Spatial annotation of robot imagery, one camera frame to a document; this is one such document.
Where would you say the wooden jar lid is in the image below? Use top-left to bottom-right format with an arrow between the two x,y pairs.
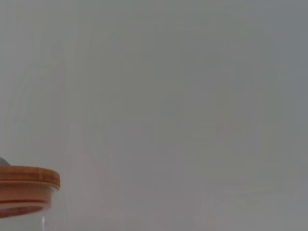
0,157 -> 61,218

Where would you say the glass water dispenser jar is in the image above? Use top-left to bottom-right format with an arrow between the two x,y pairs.
0,190 -> 64,231

